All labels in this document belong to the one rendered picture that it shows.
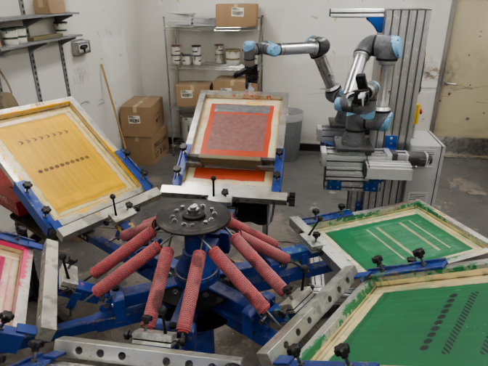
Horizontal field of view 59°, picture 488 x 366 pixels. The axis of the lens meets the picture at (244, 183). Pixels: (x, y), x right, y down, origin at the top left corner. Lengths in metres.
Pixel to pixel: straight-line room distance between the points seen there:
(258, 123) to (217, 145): 0.30
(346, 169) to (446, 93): 3.82
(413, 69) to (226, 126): 1.18
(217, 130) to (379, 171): 1.01
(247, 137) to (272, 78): 3.53
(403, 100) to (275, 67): 3.40
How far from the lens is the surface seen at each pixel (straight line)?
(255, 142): 2.61
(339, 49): 6.04
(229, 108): 2.82
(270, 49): 2.78
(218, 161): 2.44
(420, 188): 3.07
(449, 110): 6.49
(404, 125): 2.94
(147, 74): 6.53
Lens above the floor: 2.13
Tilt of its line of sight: 24 degrees down
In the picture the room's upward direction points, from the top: straight up
